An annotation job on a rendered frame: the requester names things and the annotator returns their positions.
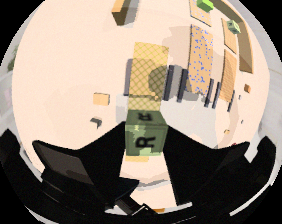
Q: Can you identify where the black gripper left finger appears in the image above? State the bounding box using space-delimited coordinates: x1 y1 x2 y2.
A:
32 121 126 209

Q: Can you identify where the green camouflage cube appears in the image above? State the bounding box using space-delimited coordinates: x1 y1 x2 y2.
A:
125 109 169 156

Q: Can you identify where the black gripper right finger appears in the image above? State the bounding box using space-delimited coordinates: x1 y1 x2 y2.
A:
162 125 250 206

